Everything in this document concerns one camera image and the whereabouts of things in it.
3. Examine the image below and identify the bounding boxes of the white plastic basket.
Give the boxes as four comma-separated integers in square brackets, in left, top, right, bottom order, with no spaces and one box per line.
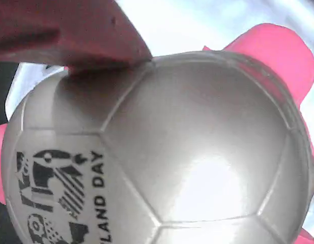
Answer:
[5,0,314,229]

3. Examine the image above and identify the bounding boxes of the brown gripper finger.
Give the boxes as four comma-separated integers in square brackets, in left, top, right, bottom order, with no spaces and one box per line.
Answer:
[0,0,154,80]

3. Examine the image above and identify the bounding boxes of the red turtle toy gold shell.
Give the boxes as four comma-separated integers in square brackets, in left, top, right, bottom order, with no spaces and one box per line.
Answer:
[0,22,314,244]

